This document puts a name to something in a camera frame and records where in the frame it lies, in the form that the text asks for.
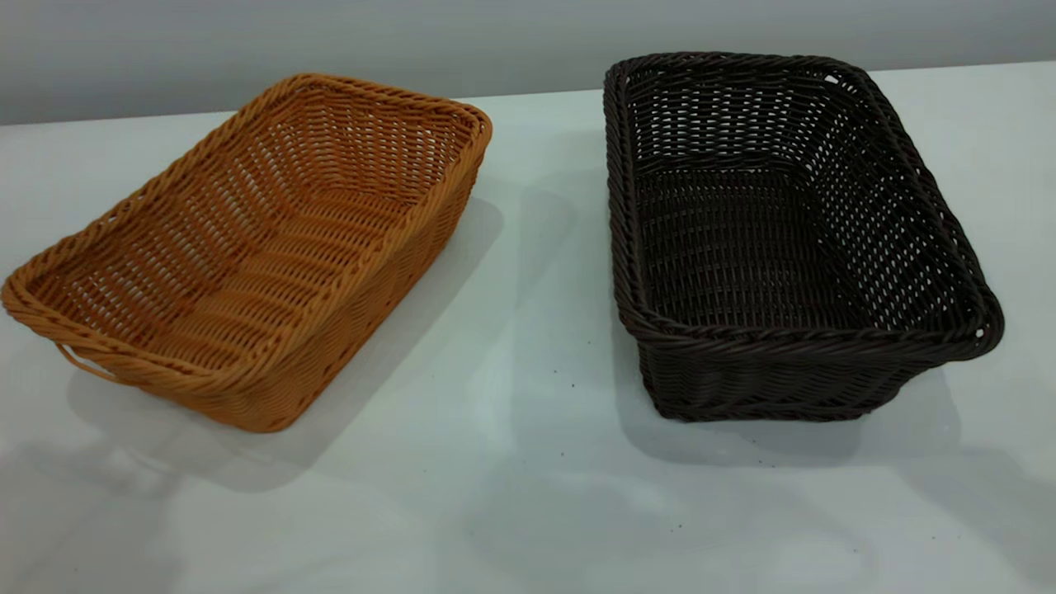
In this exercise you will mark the orange wicker basket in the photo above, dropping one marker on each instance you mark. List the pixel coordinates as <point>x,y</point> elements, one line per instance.
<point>247,264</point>

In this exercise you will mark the dark brown wicker basket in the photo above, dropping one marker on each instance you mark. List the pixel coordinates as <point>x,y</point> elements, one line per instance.
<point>742,247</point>

